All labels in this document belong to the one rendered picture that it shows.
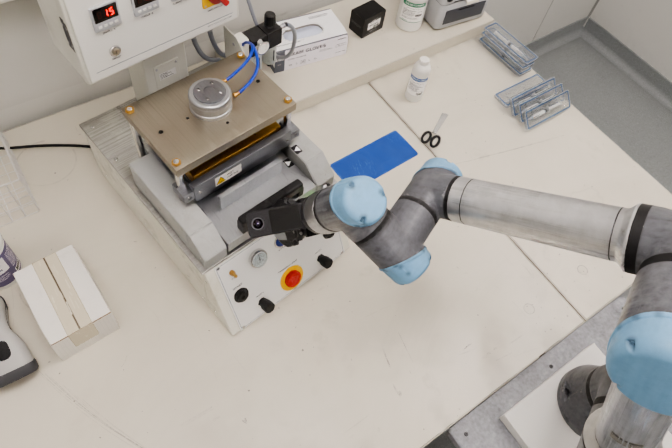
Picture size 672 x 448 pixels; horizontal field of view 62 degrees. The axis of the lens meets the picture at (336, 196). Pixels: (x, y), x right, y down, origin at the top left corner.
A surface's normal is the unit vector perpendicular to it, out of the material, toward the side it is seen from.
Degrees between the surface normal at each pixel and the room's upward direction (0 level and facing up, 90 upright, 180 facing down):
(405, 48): 0
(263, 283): 65
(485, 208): 55
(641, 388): 85
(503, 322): 0
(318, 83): 0
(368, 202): 30
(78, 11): 90
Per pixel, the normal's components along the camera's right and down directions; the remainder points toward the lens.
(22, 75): 0.56, 0.72
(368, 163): 0.11, -0.55
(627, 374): -0.56, 0.60
